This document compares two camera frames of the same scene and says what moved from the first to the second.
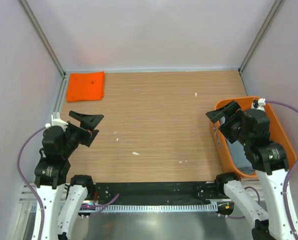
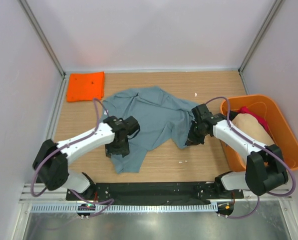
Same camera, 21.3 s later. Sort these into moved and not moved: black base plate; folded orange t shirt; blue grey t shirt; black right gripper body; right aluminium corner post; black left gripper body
Moved: blue grey t shirt; black left gripper body; black right gripper body
Not moved: folded orange t shirt; right aluminium corner post; black base plate
